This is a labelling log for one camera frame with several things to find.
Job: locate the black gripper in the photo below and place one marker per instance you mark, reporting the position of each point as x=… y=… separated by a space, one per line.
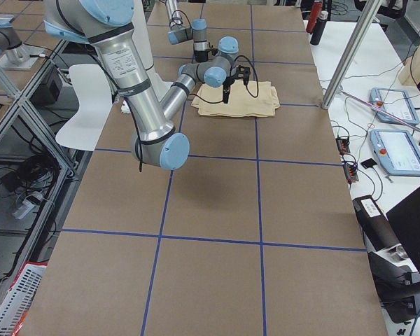
x=227 y=84
x=201 y=55

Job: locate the cream long-sleeve printed shirt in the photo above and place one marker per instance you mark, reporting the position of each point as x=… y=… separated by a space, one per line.
x=241 y=103

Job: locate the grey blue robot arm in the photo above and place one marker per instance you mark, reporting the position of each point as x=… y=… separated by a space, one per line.
x=185 y=24
x=117 y=31

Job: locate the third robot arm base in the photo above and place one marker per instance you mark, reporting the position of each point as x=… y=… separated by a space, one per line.
x=14 y=54

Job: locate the black water bottle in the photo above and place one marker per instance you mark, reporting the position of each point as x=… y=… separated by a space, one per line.
x=319 y=28

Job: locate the white plastic chair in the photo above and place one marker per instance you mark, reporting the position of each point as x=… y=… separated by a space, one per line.
x=83 y=130

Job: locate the red cylinder bottle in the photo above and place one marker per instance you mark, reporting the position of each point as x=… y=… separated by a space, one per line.
x=314 y=13

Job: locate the far blue teach pendant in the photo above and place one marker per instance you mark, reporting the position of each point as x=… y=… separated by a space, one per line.
x=396 y=102

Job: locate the blue teach pendant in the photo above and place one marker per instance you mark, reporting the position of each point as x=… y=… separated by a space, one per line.
x=396 y=151
x=396 y=102

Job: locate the near blue teach pendant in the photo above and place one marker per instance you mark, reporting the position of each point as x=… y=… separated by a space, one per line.
x=396 y=151

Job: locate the reach grabber stick tool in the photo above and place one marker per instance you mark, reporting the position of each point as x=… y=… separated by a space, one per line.
x=383 y=116

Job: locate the black power adapter box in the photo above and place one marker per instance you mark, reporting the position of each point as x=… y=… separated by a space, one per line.
x=374 y=223

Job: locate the black monitor screen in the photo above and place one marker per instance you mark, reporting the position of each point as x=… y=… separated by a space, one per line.
x=404 y=219

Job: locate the white perforated plastic basket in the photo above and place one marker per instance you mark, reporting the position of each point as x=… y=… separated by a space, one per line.
x=19 y=297

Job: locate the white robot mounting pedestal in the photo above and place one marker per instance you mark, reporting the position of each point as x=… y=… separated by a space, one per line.
x=142 y=43

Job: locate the aluminium frame post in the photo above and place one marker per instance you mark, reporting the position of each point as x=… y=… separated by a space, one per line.
x=355 y=40

